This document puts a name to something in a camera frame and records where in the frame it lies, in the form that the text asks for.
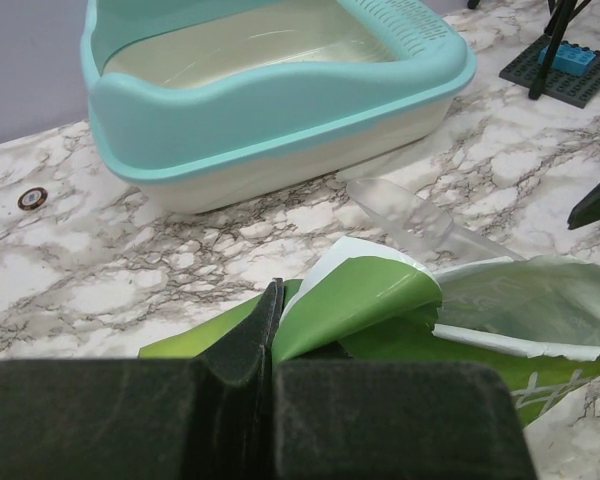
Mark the black plate with blue block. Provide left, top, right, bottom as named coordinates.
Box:
left=499, top=35, right=600, bottom=108

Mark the teal and white litter box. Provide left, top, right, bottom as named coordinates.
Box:
left=80, top=1, right=477, bottom=213

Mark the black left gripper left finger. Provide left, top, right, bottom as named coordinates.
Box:
left=0, top=280, right=285, bottom=479

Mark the green cat litter bag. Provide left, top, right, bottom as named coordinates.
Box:
left=137, top=236, right=600, bottom=431

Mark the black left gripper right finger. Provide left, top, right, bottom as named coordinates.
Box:
left=272, top=352, right=536, bottom=479

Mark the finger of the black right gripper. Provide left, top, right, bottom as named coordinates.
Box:
left=567, top=183, right=600, bottom=230

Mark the clear plastic litter scoop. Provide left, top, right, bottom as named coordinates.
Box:
left=346, top=178, right=522, bottom=264

